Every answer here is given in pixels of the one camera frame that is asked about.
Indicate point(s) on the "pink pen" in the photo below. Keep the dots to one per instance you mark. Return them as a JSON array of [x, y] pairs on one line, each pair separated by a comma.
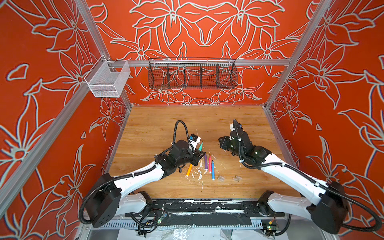
[[210, 164]]

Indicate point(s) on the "orange pen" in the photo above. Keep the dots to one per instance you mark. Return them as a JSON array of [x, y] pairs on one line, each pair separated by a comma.
[[189, 170]]

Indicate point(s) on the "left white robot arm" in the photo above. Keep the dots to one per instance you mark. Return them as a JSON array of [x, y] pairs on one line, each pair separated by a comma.
[[111, 196]]

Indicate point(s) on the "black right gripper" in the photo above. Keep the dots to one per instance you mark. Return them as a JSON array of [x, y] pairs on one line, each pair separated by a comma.
[[223, 143]]

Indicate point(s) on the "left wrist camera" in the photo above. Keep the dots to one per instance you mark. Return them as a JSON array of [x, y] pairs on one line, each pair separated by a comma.
[[194, 140]]

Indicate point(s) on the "left aluminium frame rail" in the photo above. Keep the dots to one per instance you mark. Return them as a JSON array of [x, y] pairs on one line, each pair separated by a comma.
[[18, 179]]

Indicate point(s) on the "blue pen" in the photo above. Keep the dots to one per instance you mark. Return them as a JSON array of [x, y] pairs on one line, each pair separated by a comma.
[[213, 170]]

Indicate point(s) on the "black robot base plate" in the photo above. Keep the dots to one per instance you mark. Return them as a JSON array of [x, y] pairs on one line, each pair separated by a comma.
[[209, 211]]

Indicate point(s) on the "black wire basket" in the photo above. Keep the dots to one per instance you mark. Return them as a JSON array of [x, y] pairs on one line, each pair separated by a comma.
[[192, 76]]

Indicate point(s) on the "right aluminium frame post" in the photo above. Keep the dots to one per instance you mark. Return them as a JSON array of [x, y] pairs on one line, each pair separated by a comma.
[[309, 31]]

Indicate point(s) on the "purple pen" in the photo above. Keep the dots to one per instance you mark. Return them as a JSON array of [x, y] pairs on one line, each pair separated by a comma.
[[206, 162]]

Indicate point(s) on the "white mesh basket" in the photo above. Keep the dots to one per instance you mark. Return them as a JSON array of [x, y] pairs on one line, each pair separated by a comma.
[[103, 82]]

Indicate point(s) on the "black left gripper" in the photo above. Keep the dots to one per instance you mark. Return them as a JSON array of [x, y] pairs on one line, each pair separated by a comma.
[[196, 157]]

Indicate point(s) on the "white cable duct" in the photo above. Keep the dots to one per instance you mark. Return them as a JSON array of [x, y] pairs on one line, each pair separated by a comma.
[[132, 225]]

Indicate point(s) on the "horizontal aluminium frame rail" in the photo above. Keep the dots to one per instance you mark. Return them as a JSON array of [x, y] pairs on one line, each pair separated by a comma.
[[239, 62]]

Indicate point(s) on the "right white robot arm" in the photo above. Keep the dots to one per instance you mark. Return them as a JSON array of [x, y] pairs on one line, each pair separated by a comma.
[[319, 202]]

